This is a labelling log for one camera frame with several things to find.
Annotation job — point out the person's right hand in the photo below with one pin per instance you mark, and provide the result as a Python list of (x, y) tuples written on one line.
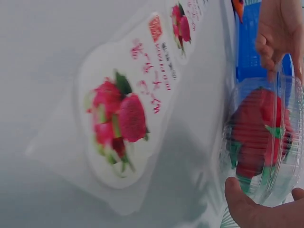
[(256, 213)]

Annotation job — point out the person's left hand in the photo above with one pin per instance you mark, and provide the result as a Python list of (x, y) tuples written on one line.
[(280, 26)]

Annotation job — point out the person's right thumb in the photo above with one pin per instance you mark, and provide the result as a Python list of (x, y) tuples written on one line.
[(235, 192)]

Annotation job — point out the person's right fingers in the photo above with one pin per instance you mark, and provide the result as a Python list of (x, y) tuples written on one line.
[(298, 194)]

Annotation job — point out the person's left fingers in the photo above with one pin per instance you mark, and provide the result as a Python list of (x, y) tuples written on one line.
[(268, 53)]

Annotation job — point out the clear plastic clamshell container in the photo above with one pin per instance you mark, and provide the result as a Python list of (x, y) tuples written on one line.
[(273, 152)]

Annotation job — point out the blue plastic basket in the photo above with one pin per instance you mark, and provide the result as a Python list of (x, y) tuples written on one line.
[(249, 42)]

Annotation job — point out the orange pointed object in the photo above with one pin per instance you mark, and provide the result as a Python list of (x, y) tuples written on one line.
[(239, 9)]

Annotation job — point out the clear sheet with dragon fruit labels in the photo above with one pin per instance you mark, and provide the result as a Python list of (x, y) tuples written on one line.
[(133, 114)]

